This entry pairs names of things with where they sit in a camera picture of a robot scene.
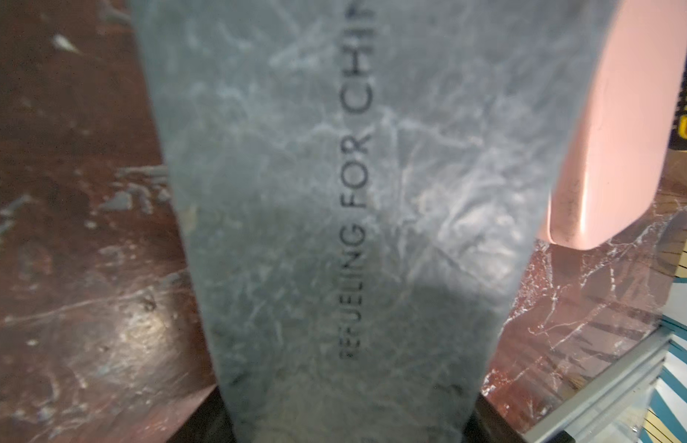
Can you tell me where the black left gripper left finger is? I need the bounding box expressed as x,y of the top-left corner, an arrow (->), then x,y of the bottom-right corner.
167,388 -> 236,443

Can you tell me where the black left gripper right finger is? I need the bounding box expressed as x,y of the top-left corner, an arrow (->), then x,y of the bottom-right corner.
461,395 -> 526,443

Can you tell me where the grey rectangular block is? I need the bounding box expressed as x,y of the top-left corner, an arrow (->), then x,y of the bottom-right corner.
129,1 -> 616,442

